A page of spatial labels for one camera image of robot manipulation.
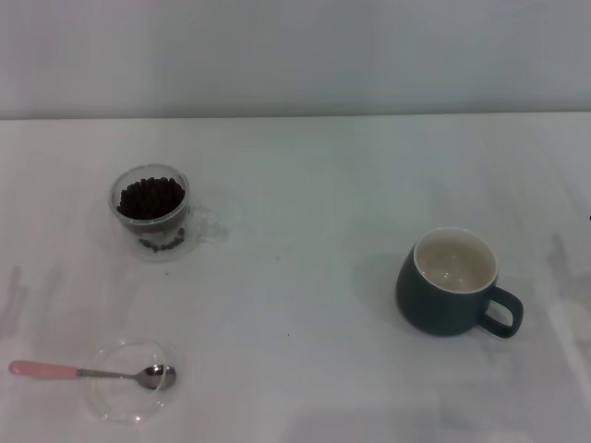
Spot dark teal ceramic mug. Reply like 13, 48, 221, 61
395, 226, 525, 340

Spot clear glass saucer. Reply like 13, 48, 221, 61
87, 339, 179, 426

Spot pink-handled metal spoon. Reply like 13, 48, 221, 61
7, 359, 178, 391

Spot double-walled clear glass cup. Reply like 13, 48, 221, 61
108, 162, 230, 265

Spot dark roasted coffee beans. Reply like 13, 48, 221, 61
116, 176, 187, 255

